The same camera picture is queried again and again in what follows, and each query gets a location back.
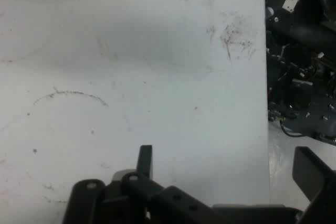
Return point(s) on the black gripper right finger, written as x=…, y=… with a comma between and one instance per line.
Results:
x=315, y=174

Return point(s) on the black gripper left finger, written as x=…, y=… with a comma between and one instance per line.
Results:
x=136, y=197

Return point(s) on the dark wheeled machine base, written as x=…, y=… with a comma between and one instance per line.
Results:
x=302, y=77

